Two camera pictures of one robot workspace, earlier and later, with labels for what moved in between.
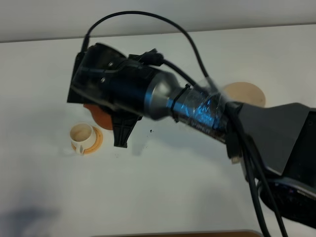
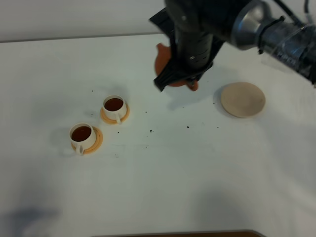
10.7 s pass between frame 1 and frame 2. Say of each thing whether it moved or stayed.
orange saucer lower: stayed
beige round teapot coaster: stayed
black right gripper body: moved
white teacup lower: stayed
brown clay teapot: moved
